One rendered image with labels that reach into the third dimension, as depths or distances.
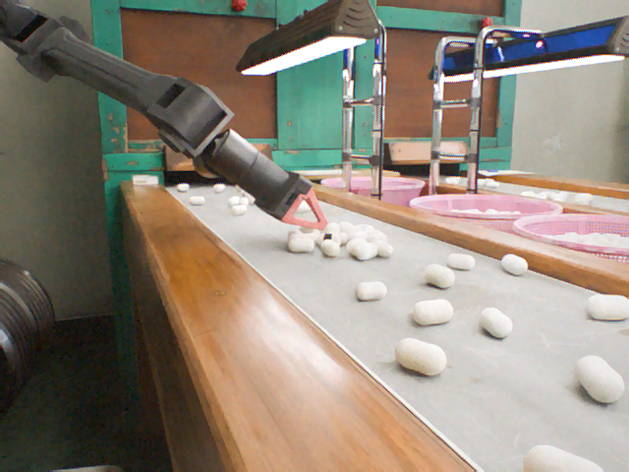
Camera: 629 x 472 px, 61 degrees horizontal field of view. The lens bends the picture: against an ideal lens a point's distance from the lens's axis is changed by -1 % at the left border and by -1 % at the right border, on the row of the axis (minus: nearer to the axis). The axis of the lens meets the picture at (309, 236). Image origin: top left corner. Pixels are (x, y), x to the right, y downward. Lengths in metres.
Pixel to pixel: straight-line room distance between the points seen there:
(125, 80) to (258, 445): 0.64
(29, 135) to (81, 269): 0.58
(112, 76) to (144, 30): 0.75
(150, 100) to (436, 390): 0.54
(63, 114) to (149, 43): 0.89
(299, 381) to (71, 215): 2.14
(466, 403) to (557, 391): 0.06
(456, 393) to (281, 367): 0.11
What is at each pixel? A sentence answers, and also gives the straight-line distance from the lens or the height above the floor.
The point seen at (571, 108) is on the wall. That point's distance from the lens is 3.54.
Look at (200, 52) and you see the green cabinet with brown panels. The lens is 1.59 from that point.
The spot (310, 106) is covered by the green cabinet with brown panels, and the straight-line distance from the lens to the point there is 1.67.
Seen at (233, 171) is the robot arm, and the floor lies 0.85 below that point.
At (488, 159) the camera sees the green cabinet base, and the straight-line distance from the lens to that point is 2.00.
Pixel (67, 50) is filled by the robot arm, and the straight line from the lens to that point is 0.95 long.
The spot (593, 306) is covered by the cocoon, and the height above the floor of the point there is 0.75.
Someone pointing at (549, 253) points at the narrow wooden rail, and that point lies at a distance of 0.68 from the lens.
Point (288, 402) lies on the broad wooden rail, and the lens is 0.29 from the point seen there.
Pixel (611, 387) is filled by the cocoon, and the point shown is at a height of 0.75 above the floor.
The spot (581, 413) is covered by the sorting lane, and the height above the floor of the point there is 0.74.
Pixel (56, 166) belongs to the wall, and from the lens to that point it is 2.40.
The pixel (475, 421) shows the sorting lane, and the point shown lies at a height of 0.74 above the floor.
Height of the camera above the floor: 0.91
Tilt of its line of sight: 11 degrees down
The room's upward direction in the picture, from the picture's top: straight up
